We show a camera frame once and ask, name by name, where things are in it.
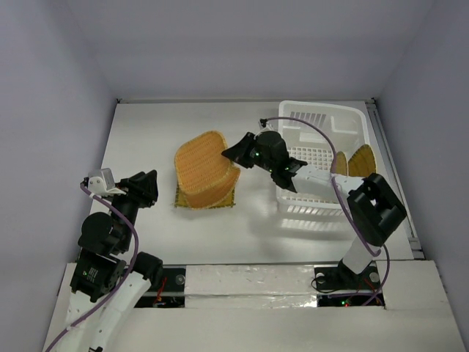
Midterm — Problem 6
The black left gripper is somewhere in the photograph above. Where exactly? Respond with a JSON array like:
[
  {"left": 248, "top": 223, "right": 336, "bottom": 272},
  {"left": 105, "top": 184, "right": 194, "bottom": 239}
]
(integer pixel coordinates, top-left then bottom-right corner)
[{"left": 110, "top": 167, "right": 158, "bottom": 249}]

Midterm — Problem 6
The square woven bamboo plate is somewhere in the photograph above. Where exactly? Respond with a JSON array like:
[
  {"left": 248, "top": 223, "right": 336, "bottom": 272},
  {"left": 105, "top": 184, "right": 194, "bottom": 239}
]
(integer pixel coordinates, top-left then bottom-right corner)
[{"left": 173, "top": 180, "right": 237, "bottom": 210}]

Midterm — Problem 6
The orange woven plate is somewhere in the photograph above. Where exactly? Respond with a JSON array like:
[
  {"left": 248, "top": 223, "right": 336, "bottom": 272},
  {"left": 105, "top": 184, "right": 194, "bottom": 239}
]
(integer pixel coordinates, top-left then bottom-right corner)
[{"left": 174, "top": 131, "right": 240, "bottom": 193}]

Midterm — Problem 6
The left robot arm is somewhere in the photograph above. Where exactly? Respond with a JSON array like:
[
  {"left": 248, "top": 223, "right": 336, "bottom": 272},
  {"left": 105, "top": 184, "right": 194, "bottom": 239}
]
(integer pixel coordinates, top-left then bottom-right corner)
[{"left": 46, "top": 168, "right": 164, "bottom": 351}]

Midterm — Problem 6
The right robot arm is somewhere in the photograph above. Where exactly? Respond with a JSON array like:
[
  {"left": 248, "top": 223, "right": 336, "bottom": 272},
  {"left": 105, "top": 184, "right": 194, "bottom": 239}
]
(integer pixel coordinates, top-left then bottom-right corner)
[{"left": 221, "top": 131, "right": 407, "bottom": 287}]

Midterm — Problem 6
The white plastic dish rack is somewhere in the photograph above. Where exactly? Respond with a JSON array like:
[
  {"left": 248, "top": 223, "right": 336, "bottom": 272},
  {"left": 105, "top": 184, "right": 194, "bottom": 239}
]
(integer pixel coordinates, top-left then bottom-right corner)
[{"left": 276, "top": 100, "right": 369, "bottom": 216}]

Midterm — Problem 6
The round yellow green-rimmed plate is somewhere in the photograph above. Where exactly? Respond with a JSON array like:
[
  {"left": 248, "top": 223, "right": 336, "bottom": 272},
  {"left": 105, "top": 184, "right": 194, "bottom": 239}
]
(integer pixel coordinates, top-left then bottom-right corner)
[{"left": 330, "top": 151, "right": 348, "bottom": 176}]

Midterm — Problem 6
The silver foil covered panel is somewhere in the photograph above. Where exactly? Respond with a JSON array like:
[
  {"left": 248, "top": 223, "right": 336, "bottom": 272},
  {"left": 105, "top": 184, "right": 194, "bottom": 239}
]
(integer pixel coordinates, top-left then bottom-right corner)
[{"left": 184, "top": 265, "right": 318, "bottom": 309}]

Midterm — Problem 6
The yellow woven fan plate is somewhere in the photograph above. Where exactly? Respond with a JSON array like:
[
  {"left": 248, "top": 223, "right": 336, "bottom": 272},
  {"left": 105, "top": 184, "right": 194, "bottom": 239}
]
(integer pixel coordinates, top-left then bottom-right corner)
[{"left": 347, "top": 144, "right": 377, "bottom": 177}]

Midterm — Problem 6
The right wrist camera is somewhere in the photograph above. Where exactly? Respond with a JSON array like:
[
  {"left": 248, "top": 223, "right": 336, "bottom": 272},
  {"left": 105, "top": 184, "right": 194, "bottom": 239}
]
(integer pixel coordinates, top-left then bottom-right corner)
[{"left": 259, "top": 119, "right": 275, "bottom": 133}]

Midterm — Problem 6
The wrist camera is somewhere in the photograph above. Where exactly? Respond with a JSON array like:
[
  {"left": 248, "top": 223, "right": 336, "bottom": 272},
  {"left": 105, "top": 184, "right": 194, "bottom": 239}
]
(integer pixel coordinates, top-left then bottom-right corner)
[
  {"left": 259, "top": 119, "right": 275, "bottom": 133},
  {"left": 84, "top": 168, "right": 125, "bottom": 197}
]

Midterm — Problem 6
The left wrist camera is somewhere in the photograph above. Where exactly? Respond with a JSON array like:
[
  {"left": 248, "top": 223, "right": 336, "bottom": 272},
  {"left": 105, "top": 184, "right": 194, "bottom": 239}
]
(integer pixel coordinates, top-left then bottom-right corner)
[{"left": 84, "top": 168, "right": 125, "bottom": 197}]

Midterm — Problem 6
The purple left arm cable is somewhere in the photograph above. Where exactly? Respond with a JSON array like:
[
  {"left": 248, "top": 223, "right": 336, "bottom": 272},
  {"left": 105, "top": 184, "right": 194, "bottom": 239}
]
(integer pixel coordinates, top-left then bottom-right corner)
[{"left": 45, "top": 183, "right": 140, "bottom": 351}]

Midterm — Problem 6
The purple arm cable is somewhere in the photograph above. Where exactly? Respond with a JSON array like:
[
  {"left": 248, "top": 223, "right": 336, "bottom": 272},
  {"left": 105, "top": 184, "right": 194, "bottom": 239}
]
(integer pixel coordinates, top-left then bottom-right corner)
[
  {"left": 258, "top": 116, "right": 390, "bottom": 307},
  {"left": 45, "top": 183, "right": 140, "bottom": 351}
]

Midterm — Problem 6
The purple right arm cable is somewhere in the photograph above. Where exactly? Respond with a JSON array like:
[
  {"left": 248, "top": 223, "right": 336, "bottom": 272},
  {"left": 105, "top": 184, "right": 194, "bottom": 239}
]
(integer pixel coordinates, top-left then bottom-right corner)
[{"left": 258, "top": 116, "right": 390, "bottom": 307}]

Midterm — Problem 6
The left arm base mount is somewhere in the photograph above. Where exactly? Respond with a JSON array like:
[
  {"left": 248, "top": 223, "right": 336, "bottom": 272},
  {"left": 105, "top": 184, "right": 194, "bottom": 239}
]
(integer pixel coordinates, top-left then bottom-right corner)
[{"left": 135, "top": 265, "right": 186, "bottom": 309}]

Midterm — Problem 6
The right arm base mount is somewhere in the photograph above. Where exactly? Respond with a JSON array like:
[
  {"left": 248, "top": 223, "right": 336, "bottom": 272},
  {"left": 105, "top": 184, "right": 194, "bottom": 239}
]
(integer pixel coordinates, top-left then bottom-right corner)
[{"left": 311, "top": 263, "right": 381, "bottom": 293}]

